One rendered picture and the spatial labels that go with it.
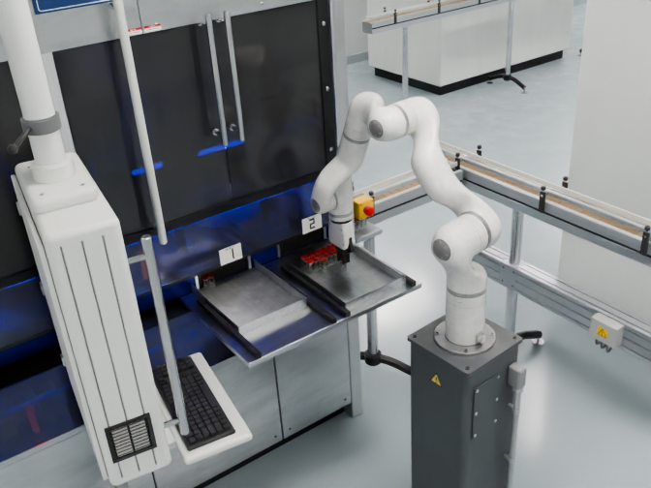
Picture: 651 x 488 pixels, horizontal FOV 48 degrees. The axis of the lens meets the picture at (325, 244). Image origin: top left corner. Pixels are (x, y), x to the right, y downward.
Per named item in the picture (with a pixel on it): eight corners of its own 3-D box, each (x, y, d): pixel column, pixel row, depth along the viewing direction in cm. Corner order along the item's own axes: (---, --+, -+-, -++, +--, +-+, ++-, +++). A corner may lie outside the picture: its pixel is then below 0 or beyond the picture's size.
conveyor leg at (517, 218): (494, 347, 352) (503, 202, 315) (507, 340, 356) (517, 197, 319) (509, 355, 345) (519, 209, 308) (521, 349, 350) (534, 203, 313)
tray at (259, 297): (192, 291, 260) (190, 284, 258) (255, 267, 272) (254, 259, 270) (239, 336, 235) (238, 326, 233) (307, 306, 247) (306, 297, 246)
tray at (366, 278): (290, 271, 268) (289, 262, 266) (347, 248, 281) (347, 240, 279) (346, 312, 243) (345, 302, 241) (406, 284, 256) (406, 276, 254)
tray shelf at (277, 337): (180, 301, 258) (179, 297, 257) (340, 237, 292) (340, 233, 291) (249, 368, 223) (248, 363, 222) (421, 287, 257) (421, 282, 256)
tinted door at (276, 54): (232, 198, 247) (208, 19, 219) (335, 164, 268) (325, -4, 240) (232, 199, 247) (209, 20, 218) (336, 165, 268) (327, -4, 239)
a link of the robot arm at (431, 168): (454, 265, 215) (488, 245, 224) (480, 253, 205) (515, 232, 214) (372, 117, 218) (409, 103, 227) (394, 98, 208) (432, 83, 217)
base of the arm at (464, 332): (508, 338, 229) (511, 288, 220) (467, 364, 219) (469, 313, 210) (461, 313, 242) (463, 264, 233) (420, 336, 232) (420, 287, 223)
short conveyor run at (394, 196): (341, 239, 294) (339, 204, 287) (319, 226, 306) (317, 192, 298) (465, 190, 328) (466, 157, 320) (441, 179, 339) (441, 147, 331)
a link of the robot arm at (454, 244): (495, 287, 221) (499, 215, 209) (454, 312, 210) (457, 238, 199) (463, 272, 229) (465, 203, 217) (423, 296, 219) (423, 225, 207)
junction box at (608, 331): (587, 335, 294) (590, 316, 290) (596, 330, 296) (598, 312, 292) (613, 349, 285) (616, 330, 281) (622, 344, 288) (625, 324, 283)
